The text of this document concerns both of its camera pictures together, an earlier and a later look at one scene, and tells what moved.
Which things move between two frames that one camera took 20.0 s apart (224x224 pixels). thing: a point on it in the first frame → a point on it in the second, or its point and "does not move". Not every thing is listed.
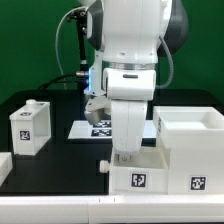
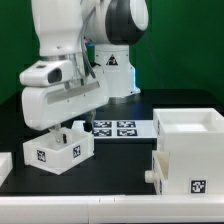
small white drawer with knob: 31,125 → 160,170
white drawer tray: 142,173 → 45,152
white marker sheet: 83,129 does not move
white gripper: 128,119 → 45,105
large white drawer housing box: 193,140 does not move
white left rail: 6,165 does not move
